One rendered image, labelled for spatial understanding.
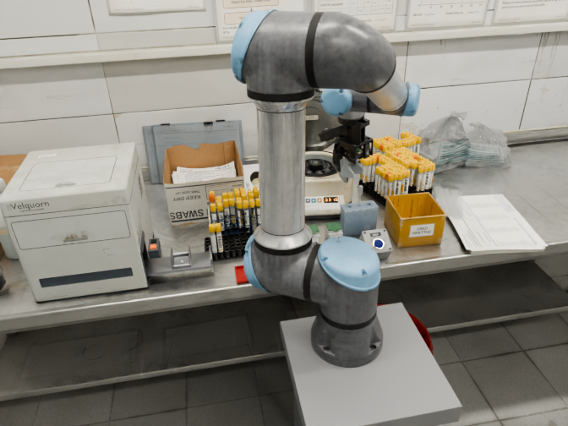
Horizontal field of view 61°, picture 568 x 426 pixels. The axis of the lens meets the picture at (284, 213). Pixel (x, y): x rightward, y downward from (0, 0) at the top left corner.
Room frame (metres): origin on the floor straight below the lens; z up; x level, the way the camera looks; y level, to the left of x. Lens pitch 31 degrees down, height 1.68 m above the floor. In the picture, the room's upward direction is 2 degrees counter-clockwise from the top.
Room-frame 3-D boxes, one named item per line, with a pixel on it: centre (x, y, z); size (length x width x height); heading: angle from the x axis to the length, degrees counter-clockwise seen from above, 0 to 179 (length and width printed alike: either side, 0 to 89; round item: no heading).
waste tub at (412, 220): (1.18, -0.38, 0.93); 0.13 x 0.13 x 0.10; 6
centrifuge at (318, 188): (1.42, -0.11, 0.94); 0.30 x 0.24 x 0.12; 0
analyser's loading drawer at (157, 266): (1.02, 0.30, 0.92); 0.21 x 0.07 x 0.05; 99
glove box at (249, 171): (1.43, 0.07, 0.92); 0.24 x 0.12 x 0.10; 9
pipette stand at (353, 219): (1.19, -0.22, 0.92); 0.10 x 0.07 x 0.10; 101
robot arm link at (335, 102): (1.12, -0.16, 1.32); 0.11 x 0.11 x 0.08; 67
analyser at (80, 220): (1.08, 0.50, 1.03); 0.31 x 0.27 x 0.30; 99
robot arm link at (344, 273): (0.74, -0.12, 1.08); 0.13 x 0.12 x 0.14; 67
